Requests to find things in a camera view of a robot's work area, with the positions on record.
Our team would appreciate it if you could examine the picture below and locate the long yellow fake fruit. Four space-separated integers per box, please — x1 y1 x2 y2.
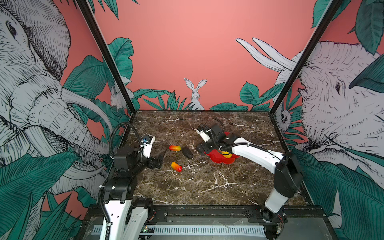
222 151 232 158

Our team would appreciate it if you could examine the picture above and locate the red-yellow fake mango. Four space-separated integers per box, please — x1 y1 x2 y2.
171 162 183 172
169 145 182 152

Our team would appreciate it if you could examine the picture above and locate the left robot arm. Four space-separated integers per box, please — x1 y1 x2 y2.
98 146 166 240

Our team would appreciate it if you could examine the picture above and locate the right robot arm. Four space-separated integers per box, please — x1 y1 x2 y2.
196 124 303 223

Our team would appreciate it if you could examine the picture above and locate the red flower-shaped fruit bowl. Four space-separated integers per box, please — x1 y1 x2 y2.
205 149 240 165

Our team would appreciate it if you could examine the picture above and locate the dark brown fake fruit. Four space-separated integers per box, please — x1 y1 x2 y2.
181 147 194 159

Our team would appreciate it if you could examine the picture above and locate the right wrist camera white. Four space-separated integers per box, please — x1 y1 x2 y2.
196 129 211 143

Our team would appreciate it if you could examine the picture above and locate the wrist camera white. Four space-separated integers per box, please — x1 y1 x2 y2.
141 135 156 159
196 129 211 143

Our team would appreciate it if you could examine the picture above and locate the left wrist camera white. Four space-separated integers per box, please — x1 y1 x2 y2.
141 135 156 159

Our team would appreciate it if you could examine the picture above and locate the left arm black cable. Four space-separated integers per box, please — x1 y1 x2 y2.
108 121 142 160

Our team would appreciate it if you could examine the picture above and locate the white slotted cable duct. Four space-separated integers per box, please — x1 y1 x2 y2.
90 224 266 237

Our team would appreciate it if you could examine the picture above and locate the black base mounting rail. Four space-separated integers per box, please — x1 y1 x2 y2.
82 204 326 224

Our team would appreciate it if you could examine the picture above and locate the left black frame post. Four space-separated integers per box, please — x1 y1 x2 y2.
76 0 136 116

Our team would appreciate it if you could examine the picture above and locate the black frame post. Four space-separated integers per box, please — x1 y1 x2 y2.
269 0 343 116
76 0 136 116

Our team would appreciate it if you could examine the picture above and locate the right black frame post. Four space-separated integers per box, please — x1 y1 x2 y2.
269 0 343 116

